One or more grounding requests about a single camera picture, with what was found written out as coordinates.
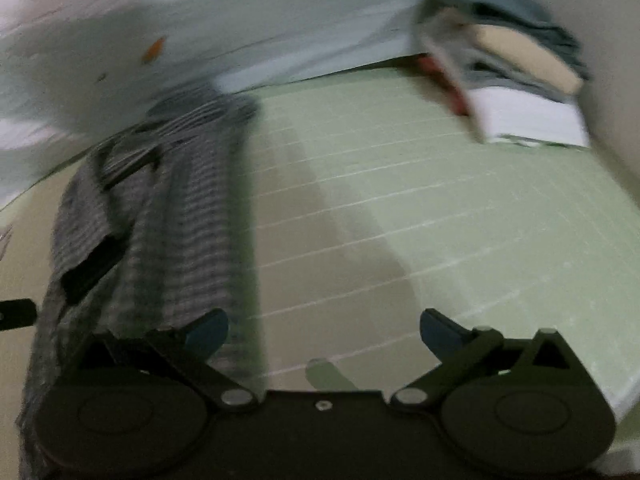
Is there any pale printed bed sheet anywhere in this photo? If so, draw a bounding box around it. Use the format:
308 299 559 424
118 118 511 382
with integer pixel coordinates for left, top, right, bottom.
1 0 424 203

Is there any stack of folded clothes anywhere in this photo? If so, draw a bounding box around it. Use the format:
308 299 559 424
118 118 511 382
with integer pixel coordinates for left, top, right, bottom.
416 0 589 148

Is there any blue white plaid shirt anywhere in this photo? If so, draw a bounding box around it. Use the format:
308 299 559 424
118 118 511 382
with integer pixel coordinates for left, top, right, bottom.
16 87 259 479

